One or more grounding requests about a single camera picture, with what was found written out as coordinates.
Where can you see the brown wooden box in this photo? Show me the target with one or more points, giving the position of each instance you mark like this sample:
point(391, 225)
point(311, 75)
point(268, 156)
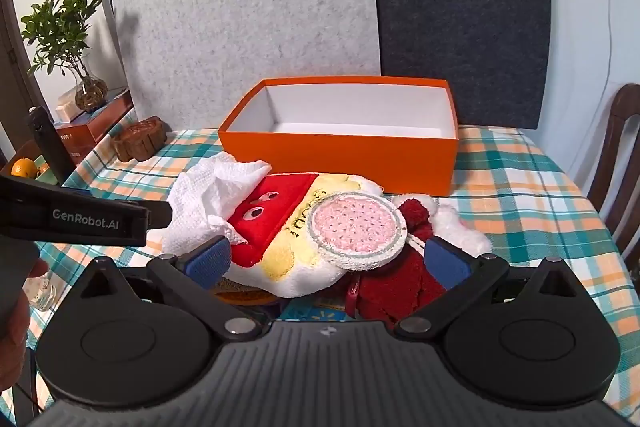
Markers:
point(95, 127)

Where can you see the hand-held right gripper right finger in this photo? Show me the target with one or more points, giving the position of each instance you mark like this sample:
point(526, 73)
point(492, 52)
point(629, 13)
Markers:
point(445, 263)

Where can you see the dark red towel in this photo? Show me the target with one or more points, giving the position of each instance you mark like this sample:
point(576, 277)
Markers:
point(395, 287)

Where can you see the person's left hand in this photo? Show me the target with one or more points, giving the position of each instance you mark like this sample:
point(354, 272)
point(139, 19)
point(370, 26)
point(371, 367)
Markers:
point(15, 322)

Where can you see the orange fruit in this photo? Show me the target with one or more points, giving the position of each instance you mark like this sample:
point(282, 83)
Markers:
point(22, 168)

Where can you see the light grey felt board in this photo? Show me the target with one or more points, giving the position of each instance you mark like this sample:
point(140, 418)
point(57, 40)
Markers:
point(240, 7)

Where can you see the white waffle towel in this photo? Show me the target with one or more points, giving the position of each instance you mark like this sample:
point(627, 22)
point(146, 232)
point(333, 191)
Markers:
point(205, 192)

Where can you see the potted green plant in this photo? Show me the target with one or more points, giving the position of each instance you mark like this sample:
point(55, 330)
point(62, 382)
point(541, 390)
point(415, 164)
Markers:
point(60, 27)

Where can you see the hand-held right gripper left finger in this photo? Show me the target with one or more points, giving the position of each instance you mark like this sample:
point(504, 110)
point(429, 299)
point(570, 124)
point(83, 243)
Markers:
point(210, 259)

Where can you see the plaid tablecloth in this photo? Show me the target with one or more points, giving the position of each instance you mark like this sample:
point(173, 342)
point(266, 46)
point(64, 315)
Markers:
point(525, 187)

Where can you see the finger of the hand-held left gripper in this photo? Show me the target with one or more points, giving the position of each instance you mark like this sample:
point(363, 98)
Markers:
point(159, 214)

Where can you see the round pink knitted coaster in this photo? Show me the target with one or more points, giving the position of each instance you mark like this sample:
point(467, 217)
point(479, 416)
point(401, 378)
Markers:
point(352, 227)

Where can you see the orange cardboard box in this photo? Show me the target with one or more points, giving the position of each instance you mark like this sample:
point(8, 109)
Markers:
point(340, 162)

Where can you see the dark grey felt board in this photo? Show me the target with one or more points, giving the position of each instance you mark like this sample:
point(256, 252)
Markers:
point(460, 7)

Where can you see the brown mooncake-shaped ornament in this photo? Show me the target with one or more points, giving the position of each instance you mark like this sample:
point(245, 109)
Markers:
point(140, 137)

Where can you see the small glass jar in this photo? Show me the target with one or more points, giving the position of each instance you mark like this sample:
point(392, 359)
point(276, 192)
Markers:
point(42, 294)

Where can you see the dark wooden chair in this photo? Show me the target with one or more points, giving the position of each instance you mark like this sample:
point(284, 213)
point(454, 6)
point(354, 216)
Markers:
point(620, 147)

